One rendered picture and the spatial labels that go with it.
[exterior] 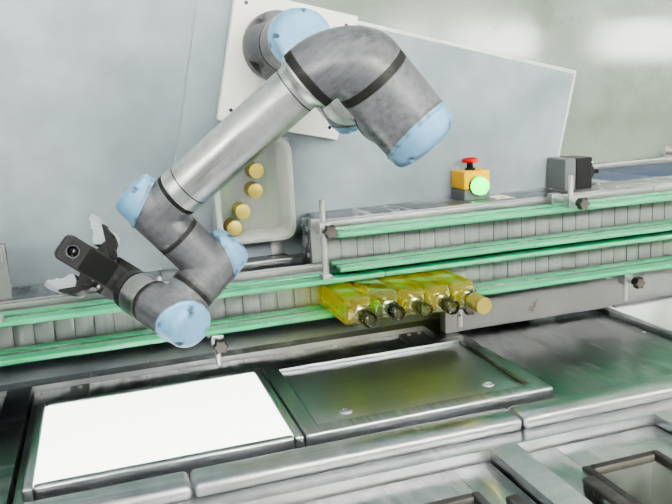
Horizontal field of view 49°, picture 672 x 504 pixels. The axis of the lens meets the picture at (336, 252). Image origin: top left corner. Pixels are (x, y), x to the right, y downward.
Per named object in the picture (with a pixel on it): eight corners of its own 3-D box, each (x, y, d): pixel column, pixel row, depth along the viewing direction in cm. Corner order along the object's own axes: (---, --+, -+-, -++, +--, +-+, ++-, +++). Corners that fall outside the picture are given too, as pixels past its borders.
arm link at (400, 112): (331, 42, 153) (411, 46, 102) (376, 96, 158) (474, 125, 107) (289, 82, 153) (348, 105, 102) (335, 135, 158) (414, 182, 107)
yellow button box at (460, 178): (450, 197, 183) (464, 201, 176) (449, 167, 181) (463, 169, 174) (475, 195, 185) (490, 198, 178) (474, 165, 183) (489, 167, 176)
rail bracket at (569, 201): (543, 204, 177) (577, 211, 164) (543, 173, 175) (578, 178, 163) (557, 202, 178) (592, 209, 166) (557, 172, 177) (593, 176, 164)
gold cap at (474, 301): (466, 310, 148) (476, 316, 144) (465, 293, 147) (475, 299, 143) (481, 307, 149) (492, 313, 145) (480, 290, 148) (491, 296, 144)
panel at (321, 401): (39, 418, 139) (23, 509, 107) (37, 403, 138) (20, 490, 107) (465, 346, 165) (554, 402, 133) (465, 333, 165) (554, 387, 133)
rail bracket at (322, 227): (310, 272, 161) (327, 285, 149) (305, 196, 157) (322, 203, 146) (323, 271, 162) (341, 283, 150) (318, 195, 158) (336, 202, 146)
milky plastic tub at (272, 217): (213, 240, 166) (219, 247, 158) (204, 140, 161) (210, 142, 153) (287, 232, 171) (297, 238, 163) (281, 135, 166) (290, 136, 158)
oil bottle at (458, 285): (413, 289, 170) (455, 313, 150) (412, 266, 169) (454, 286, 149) (435, 286, 171) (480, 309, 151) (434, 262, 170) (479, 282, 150)
